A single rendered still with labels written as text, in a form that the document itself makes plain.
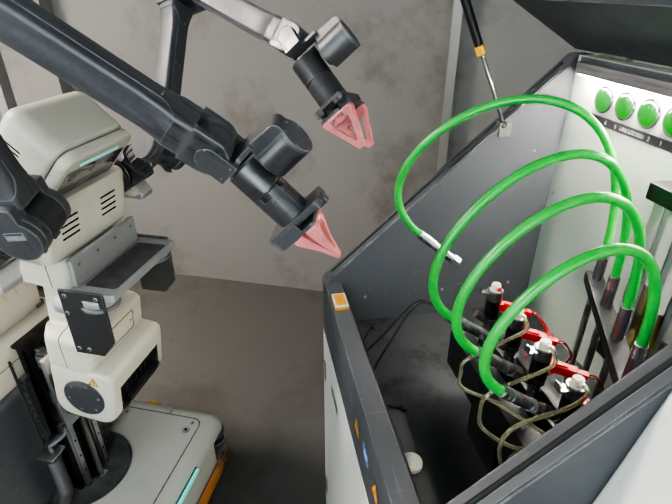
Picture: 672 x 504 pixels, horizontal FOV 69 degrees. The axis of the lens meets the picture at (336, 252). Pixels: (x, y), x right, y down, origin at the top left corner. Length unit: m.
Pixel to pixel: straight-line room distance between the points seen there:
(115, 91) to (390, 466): 0.64
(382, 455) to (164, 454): 1.06
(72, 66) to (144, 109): 0.09
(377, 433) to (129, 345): 0.71
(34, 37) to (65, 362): 0.77
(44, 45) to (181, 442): 1.33
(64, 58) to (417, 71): 1.84
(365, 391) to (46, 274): 0.71
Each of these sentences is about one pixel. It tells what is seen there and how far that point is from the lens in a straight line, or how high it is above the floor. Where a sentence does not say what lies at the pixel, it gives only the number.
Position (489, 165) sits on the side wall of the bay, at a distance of 1.17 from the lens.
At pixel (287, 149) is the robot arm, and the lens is 0.68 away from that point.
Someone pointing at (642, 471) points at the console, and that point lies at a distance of 0.69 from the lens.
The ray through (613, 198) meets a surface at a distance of 0.72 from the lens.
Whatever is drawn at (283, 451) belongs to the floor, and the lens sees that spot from 2.05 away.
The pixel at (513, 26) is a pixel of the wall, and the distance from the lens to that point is 2.36.
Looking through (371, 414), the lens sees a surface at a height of 0.95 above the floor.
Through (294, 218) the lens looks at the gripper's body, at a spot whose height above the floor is 1.27.
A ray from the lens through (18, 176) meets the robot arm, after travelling 0.89.
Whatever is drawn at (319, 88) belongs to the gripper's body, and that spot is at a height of 1.41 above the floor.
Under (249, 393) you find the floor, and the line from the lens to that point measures 2.27.
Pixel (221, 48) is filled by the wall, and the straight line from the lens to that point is 2.58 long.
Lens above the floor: 1.58
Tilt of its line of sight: 29 degrees down
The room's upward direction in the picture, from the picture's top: straight up
